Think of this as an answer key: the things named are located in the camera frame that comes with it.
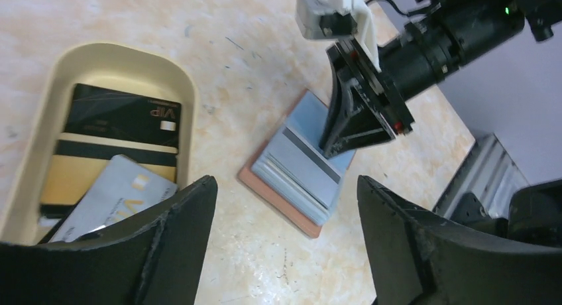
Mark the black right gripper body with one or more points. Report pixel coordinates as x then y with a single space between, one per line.
426 52

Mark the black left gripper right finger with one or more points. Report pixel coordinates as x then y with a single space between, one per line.
419 257

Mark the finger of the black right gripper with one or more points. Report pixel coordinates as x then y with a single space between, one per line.
351 122

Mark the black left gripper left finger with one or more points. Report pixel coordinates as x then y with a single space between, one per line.
153 257

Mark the silver VIP card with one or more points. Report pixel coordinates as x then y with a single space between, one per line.
123 189

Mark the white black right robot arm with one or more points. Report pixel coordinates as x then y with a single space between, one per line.
540 16

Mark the black VIP card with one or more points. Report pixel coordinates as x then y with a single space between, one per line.
112 114

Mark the beige oval plastic tray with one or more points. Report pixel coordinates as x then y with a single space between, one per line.
58 168

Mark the aluminium side rail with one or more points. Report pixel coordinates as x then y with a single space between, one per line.
489 173

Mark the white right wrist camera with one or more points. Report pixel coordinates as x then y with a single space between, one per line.
339 19

